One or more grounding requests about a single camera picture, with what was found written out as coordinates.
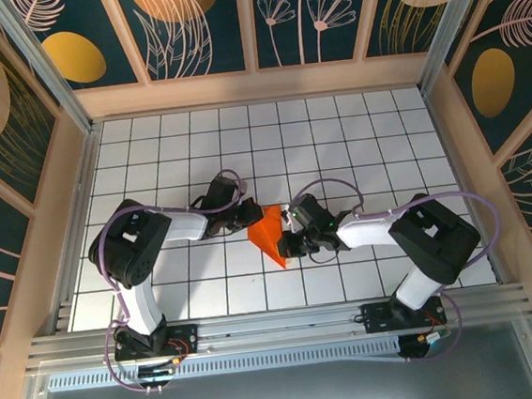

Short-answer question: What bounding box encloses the orange paper sheet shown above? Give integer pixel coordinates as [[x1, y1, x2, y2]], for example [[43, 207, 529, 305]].
[[243, 202, 298, 274]]

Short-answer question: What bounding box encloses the thin black cable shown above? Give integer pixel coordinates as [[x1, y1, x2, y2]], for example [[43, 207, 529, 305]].
[[306, 243, 342, 267]]

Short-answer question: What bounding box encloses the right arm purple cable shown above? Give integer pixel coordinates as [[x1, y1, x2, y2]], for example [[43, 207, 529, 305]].
[[290, 161, 515, 375]]

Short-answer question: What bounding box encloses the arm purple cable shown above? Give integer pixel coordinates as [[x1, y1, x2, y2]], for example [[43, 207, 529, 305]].
[[90, 165, 268, 397], [290, 161, 515, 375]]

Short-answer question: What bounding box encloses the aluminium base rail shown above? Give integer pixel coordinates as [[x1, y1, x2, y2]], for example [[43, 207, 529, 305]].
[[22, 281, 532, 375]]

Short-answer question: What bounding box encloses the grey slotted cable duct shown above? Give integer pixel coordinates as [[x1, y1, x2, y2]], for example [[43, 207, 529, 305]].
[[46, 334, 408, 397]]

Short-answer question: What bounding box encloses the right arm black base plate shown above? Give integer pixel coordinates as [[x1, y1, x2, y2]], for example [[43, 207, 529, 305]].
[[359, 295, 448, 335]]

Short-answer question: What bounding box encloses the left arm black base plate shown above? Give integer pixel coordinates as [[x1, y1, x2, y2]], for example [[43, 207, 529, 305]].
[[112, 322, 202, 365]]

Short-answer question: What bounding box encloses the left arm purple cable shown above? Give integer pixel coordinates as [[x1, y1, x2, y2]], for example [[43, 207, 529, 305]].
[[90, 165, 268, 397]]

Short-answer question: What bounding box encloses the aluminium side rail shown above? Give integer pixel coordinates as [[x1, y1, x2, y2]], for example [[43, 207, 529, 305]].
[[424, 85, 510, 292], [35, 123, 119, 334]]

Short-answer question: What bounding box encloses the black electronics board with wires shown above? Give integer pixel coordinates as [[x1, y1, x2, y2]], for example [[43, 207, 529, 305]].
[[134, 357, 180, 396], [395, 327, 456, 366]]

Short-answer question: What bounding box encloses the aluminium frame post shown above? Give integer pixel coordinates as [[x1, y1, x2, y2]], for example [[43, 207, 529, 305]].
[[409, 0, 509, 96], [0, 0, 100, 144]]

